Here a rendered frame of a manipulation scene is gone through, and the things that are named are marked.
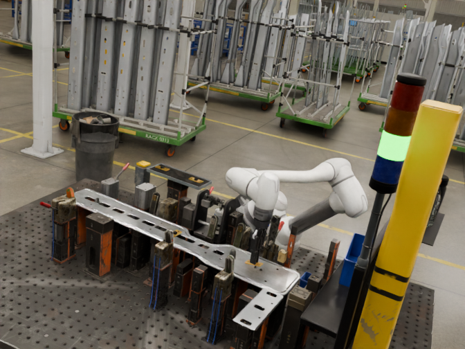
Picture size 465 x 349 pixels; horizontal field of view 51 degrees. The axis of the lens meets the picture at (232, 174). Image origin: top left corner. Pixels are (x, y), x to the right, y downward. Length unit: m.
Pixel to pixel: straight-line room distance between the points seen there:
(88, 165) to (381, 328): 4.21
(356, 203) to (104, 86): 5.17
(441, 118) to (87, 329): 1.73
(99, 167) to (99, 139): 0.34
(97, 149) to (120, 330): 3.17
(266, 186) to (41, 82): 4.35
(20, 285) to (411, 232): 1.92
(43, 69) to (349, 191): 4.33
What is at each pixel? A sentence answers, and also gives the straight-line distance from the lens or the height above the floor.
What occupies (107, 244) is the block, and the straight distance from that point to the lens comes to 2.63.
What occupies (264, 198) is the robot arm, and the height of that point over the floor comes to 1.38.
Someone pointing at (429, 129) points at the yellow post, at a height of 1.94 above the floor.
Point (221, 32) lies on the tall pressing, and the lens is 10.31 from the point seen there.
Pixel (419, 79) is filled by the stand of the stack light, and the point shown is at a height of 2.07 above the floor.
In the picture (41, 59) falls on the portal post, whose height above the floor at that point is 1.15.
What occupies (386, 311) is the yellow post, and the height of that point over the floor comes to 1.38.
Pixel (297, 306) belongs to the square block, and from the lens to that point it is 2.13.
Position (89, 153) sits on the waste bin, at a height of 0.39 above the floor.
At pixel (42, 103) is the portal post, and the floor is 0.64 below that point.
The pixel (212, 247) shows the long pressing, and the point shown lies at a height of 1.00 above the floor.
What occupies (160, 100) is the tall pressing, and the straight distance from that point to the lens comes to 6.78.
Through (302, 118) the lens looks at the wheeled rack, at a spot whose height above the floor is 0.27.
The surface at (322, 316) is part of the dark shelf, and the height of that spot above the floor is 1.03.
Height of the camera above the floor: 2.22
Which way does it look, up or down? 21 degrees down
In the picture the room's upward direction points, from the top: 8 degrees clockwise
